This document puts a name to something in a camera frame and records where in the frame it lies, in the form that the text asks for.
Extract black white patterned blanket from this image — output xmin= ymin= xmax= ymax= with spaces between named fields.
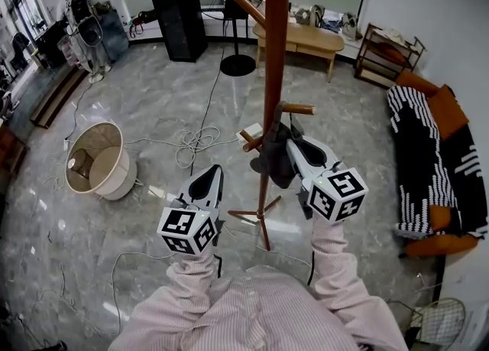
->
xmin=387 ymin=83 xmax=489 ymax=240

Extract black standing fan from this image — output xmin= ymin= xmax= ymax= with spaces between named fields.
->
xmin=183 ymin=0 xmax=267 ymax=77

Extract white wire basket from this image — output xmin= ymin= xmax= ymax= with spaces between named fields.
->
xmin=410 ymin=297 xmax=468 ymax=347

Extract wooden open shelf rack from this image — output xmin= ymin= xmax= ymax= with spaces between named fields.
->
xmin=354 ymin=22 xmax=427 ymax=89

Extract light wooden low table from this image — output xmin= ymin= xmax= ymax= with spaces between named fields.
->
xmin=251 ymin=20 xmax=345 ymax=83

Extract person's left forearm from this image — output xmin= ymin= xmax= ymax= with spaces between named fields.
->
xmin=164 ymin=248 xmax=220 ymax=304

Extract dark grey cap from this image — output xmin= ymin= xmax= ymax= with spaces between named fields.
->
xmin=250 ymin=100 xmax=306 ymax=190

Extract black fan cable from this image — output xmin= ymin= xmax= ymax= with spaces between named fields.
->
xmin=189 ymin=16 xmax=231 ymax=175

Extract black strap bag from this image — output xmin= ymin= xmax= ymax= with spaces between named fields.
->
xmin=128 ymin=10 xmax=158 ymax=39

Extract black desk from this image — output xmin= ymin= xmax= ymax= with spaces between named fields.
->
xmin=35 ymin=21 xmax=70 ymax=70

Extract beige bag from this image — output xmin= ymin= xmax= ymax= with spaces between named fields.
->
xmin=341 ymin=11 xmax=363 ymax=40

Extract orange sofa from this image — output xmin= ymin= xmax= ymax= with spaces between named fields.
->
xmin=387 ymin=70 xmax=489 ymax=259

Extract white coiled cable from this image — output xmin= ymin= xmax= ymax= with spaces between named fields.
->
xmin=124 ymin=125 xmax=240 ymax=171

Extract black backpack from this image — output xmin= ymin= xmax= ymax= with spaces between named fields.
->
xmin=68 ymin=0 xmax=93 ymax=24

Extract black floor cable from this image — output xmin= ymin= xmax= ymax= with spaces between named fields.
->
xmin=63 ymin=76 xmax=96 ymax=141

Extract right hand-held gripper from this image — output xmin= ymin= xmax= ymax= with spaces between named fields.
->
xmin=286 ymin=137 xmax=370 ymax=225

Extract brown wooden coat rack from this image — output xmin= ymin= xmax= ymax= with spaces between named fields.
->
xmin=228 ymin=0 xmax=316 ymax=252

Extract brown wooden cabinet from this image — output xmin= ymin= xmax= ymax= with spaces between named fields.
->
xmin=0 ymin=123 xmax=31 ymax=183

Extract dark wooden planks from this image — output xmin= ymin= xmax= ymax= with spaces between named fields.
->
xmin=30 ymin=63 xmax=91 ymax=129

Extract white floor cable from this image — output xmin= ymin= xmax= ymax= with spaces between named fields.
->
xmin=110 ymin=251 xmax=177 ymax=337

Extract beige lampshade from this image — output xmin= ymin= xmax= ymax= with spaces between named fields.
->
xmin=63 ymin=121 xmax=139 ymax=202

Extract black tall cabinet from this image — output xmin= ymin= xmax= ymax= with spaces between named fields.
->
xmin=149 ymin=0 xmax=209 ymax=63

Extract orange cushion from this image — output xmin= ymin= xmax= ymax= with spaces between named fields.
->
xmin=426 ymin=84 xmax=471 ymax=142

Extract white bag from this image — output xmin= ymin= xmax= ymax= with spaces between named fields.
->
xmin=309 ymin=4 xmax=326 ymax=29

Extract pink striped shirt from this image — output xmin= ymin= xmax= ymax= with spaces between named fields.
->
xmin=108 ymin=265 xmax=410 ymax=351

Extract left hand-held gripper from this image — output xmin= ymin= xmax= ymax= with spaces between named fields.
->
xmin=156 ymin=164 xmax=225 ymax=255

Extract white power strip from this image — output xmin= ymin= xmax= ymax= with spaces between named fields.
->
xmin=235 ymin=122 xmax=265 ymax=145

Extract dark grey cabinet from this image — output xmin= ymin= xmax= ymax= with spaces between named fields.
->
xmin=92 ymin=8 xmax=130 ymax=63

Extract person's right forearm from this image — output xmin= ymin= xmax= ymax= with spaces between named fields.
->
xmin=309 ymin=213 xmax=383 ymax=316

